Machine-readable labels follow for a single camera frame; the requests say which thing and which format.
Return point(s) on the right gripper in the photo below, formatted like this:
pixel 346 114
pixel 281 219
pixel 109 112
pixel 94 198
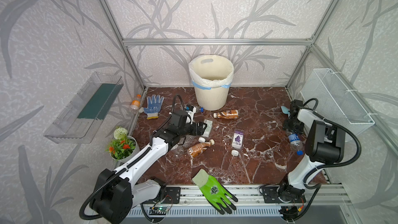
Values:
pixel 292 124

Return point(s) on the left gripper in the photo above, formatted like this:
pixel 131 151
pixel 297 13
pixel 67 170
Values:
pixel 199 128

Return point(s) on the blue cap Pepsi bottle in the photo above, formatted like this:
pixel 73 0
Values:
pixel 295 143

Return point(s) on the nescafe bottle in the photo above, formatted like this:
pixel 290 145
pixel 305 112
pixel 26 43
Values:
pixel 199 148
pixel 228 114

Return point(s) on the purple label bottle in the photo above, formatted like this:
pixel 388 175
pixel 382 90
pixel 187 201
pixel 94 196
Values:
pixel 237 142

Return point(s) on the orange cap bottle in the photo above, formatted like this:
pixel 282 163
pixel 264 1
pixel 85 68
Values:
pixel 136 102

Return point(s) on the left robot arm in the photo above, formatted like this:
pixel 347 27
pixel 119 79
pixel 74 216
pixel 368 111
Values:
pixel 117 192

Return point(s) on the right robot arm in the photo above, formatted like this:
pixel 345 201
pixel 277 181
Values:
pixel 319 140

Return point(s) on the cream plastic waste bin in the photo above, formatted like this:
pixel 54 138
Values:
pixel 213 99

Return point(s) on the white bin liner bag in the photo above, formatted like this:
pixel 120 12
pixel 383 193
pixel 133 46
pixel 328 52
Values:
pixel 211 71

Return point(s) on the green label flat bottle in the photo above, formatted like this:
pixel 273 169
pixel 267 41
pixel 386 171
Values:
pixel 208 129

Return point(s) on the teal garden trowel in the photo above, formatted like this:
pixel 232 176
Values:
pixel 285 110

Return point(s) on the clear unlabelled plastic bottle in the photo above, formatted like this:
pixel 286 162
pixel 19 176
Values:
pixel 188 141

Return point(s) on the blue dotted work glove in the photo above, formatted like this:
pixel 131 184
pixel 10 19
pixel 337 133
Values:
pixel 154 105

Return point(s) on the green rubber work glove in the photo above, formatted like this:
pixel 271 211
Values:
pixel 215 193

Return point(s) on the potted artificial flower plant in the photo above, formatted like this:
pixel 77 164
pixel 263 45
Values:
pixel 121 146

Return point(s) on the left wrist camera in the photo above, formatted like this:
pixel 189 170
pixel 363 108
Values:
pixel 191 110

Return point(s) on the white wire mesh basket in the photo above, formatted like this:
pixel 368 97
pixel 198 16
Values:
pixel 335 101

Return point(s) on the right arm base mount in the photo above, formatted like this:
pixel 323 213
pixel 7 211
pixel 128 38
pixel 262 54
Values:
pixel 282 194

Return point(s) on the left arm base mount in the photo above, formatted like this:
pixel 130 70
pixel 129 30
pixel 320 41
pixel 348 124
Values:
pixel 161 192

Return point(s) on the aluminium front rail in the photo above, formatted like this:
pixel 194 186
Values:
pixel 249 195

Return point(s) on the clear acrylic wall shelf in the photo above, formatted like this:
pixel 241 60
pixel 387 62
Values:
pixel 79 122

